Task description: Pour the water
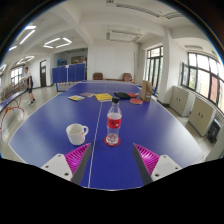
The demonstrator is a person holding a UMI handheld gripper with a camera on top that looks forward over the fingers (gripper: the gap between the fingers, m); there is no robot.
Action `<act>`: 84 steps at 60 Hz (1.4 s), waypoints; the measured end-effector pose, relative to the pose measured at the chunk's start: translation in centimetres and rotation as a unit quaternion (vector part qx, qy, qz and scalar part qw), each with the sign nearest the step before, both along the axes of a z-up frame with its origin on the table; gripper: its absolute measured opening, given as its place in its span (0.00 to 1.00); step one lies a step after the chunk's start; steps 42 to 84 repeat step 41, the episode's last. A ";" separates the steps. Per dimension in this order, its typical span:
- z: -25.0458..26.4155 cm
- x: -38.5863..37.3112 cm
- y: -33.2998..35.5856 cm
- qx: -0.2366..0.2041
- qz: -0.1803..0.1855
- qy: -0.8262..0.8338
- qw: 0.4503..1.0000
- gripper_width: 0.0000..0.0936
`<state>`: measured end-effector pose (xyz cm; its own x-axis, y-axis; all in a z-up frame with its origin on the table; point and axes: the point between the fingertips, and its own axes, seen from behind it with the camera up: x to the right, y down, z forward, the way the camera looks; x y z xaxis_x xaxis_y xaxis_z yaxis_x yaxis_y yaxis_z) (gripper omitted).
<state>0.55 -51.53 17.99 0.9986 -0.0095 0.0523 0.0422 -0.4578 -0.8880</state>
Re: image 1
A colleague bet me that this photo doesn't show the black waste bin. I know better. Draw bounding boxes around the black waste bin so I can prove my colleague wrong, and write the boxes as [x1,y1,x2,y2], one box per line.
[206,118,222,144]

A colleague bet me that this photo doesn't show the brown cardboard box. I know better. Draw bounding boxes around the brown cardboard box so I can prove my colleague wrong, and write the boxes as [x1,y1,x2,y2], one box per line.
[139,80,154,103]

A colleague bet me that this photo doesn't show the dark door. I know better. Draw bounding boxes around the dark door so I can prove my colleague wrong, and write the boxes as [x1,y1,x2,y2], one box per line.
[39,59,48,88]

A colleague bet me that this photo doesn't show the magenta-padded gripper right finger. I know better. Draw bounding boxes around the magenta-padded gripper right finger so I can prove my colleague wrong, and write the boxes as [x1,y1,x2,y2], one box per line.
[132,143,183,186]

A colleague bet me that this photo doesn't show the yellow book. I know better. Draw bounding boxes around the yellow book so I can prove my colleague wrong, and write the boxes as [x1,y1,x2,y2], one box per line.
[94,92,114,102]

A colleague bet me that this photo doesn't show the person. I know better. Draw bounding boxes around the person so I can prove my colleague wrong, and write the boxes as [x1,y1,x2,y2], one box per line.
[23,66,36,107]

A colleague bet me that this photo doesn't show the ceiling air conditioner unit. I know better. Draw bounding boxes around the ceiling air conditioner unit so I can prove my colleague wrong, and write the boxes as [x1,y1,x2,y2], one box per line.
[105,28,143,44]

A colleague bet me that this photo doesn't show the group of ceiling lights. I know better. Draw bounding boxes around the group of ceiling lights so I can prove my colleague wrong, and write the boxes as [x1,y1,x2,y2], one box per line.
[0,24,73,73]

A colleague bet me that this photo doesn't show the red-legged table tennis table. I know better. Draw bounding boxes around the red-legged table tennis table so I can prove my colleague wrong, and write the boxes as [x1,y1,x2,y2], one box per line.
[0,89,28,134]

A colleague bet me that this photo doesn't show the clear red-labelled drink bottle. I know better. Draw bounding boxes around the clear red-labelled drink bottle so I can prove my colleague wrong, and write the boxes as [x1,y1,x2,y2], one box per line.
[104,96,123,147]

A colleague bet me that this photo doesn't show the tall dark-framed window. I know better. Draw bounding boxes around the tall dark-framed window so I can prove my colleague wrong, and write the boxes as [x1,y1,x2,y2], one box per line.
[144,45,164,96]

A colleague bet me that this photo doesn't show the beige two-door cabinet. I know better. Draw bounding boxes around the beige two-door cabinet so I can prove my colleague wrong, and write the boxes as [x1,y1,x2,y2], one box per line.
[187,96,217,137]
[169,85,193,118]

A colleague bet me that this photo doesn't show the large dark-framed window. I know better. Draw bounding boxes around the large dark-framed window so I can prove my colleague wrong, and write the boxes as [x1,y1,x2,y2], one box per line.
[180,51,224,114]

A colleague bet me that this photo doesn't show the small colourful booklet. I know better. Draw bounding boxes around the small colourful booklet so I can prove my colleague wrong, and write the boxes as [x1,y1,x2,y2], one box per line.
[67,94,86,102]

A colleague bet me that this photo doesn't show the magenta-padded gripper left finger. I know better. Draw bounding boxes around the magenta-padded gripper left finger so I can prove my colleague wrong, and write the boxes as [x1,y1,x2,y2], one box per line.
[41,143,93,186]

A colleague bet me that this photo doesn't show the brown armchair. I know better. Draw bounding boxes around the brown armchair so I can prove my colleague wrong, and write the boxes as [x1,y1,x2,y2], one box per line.
[92,72,104,81]
[122,72,133,83]

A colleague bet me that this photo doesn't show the brown notebook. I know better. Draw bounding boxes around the brown notebook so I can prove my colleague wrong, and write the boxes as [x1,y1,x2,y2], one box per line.
[79,91,96,98]

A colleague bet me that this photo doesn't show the white mug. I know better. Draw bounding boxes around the white mug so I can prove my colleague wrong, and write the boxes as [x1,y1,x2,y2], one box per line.
[65,123,90,146]

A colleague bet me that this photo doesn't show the black table tennis paddle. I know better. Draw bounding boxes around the black table tennis paddle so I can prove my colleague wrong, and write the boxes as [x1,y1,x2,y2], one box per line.
[113,91,132,100]

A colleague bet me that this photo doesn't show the blue partition boards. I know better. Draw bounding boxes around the blue partition boards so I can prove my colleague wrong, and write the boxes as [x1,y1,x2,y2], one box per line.
[51,63,86,84]

